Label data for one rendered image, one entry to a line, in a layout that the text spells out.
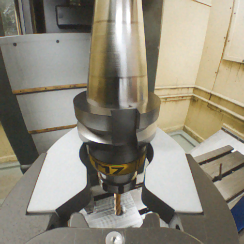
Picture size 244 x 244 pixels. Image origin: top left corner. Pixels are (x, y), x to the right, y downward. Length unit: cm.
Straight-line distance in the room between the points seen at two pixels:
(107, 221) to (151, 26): 68
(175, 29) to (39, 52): 92
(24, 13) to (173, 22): 90
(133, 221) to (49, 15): 72
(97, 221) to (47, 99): 42
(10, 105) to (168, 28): 103
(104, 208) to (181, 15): 120
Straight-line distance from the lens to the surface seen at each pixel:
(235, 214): 37
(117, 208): 20
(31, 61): 53
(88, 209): 42
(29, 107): 58
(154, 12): 66
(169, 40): 114
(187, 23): 125
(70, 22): 57
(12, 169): 129
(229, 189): 72
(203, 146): 114
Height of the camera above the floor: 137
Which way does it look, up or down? 30 degrees down
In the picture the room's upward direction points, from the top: 2 degrees clockwise
